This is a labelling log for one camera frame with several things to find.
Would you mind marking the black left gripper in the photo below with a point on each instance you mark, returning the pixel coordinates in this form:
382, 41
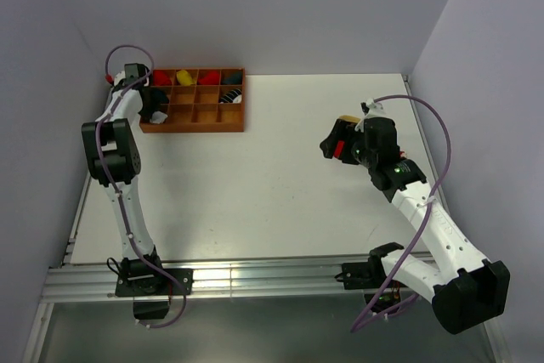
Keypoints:
147, 114

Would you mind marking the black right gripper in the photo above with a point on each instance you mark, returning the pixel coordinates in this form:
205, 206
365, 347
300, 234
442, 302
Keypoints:
342, 131

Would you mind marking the red santa sock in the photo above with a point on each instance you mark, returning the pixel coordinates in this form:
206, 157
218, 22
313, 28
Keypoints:
340, 145

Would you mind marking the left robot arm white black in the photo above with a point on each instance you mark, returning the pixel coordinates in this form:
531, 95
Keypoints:
113, 160

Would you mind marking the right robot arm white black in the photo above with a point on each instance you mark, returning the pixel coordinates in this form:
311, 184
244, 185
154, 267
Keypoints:
464, 287

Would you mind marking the red rolled sock left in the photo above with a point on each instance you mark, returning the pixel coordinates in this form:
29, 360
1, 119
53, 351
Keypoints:
161, 79

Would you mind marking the red rolled sock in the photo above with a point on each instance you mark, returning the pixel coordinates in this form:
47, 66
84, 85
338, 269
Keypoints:
161, 79
209, 78

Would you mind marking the beige flat sock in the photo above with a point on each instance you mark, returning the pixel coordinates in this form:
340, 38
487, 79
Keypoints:
347, 118

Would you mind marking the dark navy rolled sock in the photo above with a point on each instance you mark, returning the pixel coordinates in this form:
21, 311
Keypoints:
160, 96

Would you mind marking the yellow rolled sock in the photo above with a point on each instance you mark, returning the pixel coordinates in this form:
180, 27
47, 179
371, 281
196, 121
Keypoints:
185, 78

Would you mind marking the wooden compartment tray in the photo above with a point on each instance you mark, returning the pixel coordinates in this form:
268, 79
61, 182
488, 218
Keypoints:
196, 109

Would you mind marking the red rolled sock middle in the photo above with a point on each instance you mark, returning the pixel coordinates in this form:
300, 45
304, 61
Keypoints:
209, 78

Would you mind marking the dark teal rolled sock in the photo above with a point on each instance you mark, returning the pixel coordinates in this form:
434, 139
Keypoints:
235, 78

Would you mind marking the black white striped rolled sock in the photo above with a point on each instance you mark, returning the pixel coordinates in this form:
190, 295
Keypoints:
233, 96

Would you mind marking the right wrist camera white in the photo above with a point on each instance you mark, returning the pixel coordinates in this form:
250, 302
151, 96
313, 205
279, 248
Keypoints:
371, 109

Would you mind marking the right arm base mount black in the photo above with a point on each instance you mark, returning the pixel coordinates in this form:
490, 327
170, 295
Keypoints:
370, 274

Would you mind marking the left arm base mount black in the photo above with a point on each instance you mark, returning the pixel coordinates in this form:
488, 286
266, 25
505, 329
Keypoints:
152, 291

